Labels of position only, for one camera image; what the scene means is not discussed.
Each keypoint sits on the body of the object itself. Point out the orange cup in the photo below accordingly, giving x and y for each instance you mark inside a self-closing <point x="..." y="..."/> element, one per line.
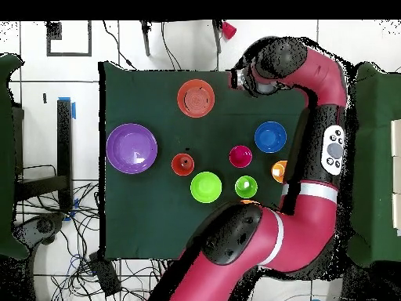
<point x="178" y="167"/>

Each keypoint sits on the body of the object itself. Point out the dark green tablecloth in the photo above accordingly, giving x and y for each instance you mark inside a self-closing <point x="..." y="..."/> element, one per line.
<point x="156" y="219"/>

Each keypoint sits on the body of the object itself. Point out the green bowl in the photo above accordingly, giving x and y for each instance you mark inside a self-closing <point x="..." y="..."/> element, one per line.
<point x="205" y="188"/>

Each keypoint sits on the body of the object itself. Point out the black square frame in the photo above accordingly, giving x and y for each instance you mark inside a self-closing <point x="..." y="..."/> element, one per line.
<point x="89" y="40"/>

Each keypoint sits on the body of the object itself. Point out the blue bowl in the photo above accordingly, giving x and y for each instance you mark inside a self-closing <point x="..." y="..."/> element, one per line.
<point x="271" y="138"/>

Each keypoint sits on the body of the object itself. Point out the short black beam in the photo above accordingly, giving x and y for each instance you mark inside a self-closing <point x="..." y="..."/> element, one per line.
<point x="40" y="186"/>

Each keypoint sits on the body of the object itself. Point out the black stand leg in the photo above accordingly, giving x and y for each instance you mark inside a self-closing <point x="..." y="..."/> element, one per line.
<point x="146" y="40"/>
<point x="217" y="40"/>

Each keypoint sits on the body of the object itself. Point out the green cup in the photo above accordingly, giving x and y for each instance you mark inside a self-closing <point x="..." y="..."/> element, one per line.
<point x="242" y="191"/>

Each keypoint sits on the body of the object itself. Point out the white boxes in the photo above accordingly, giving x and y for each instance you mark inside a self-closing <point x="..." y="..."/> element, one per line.
<point x="396" y="175"/>

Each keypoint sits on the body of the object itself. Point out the red cup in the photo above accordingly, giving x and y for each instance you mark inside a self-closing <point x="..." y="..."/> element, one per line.
<point x="229" y="30"/>

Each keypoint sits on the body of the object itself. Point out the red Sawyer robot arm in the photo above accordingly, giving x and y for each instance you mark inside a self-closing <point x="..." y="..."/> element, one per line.
<point x="307" y="225"/>

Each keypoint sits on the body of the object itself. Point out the pink cup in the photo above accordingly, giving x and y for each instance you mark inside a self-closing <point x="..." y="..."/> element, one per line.
<point x="240" y="155"/>

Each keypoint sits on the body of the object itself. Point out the yellow cup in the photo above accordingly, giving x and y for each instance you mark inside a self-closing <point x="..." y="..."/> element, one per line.
<point x="278" y="172"/>

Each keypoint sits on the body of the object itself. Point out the purple bowl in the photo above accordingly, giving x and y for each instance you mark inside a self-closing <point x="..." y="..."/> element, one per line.
<point x="125" y="147"/>

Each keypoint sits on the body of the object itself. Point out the large yellow bowl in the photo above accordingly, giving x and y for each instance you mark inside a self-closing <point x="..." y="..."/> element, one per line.
<point x="249" y="202"/>

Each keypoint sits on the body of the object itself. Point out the gray black machine base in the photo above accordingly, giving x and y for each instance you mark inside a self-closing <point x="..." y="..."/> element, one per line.
<point x="44" y="225"/>

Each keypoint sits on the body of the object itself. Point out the orange bowl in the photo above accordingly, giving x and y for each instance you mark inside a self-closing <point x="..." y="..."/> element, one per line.
<point x="195" y="98"/>

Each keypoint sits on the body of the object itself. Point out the green cloth side table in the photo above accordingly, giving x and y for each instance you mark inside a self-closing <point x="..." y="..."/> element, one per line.
<point x="7" y="156"/>
<point x="376" y="156"/>

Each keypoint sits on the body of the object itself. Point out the long black beam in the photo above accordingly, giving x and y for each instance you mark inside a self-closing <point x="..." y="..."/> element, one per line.
<point x="64" y="141"/>

